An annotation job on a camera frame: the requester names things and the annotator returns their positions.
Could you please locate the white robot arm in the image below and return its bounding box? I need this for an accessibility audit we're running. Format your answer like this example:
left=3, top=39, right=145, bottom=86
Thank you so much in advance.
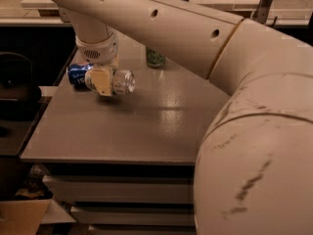
left=52, top=0, right=313, bottom=235

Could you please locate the blue pepsi can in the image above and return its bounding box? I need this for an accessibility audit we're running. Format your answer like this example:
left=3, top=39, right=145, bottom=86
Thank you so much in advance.
left=67, top=64, right=93, bottom=86

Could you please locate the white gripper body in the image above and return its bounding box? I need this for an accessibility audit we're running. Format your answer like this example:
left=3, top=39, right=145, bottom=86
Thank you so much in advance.
left=76, top=33, right=118, bottom=64

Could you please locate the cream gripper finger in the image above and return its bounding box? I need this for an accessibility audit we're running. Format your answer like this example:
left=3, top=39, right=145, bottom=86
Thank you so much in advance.
left=85, top=68, right=112, bottom=97

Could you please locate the black chair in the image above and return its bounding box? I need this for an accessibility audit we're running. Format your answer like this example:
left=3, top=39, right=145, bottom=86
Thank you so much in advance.
left=0, top=51, right=43, bottom=139

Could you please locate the silver 7up can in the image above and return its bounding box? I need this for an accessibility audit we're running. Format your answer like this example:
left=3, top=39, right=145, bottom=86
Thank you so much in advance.
left=112, top=70, right=135, bottom=95

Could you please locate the grey drawer cabinet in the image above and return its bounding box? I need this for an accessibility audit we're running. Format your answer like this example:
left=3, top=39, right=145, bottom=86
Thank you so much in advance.
left=22, top=35, right=229, bottom=235

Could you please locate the green soda can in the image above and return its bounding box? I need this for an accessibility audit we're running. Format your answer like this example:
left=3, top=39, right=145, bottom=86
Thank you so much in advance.
left=146, top=47, right=165, bottom=69

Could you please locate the cardboard box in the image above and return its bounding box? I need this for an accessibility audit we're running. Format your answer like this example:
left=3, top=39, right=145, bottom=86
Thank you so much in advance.
left=0, top=188, right=54, bottom=235

